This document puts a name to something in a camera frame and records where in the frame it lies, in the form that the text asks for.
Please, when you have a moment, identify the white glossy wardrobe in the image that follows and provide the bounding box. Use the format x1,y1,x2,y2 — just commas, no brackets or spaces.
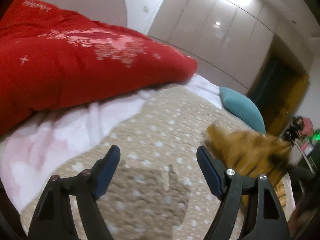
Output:
149,0,313,94

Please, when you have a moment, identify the red pillow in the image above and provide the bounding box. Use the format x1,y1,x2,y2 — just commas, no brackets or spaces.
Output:
1,0,197,133

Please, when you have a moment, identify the beige dotted bed cover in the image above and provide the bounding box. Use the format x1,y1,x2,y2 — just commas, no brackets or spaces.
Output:
19,84,296,240

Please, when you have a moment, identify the white bed sheet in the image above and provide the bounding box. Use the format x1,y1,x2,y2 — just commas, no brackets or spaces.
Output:
0,73,223,213

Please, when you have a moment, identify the teal cushion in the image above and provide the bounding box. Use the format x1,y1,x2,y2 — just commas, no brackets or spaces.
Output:
219,87,266,134

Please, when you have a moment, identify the yellow striped small garment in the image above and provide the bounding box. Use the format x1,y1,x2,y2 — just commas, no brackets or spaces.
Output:
202,123,293,205

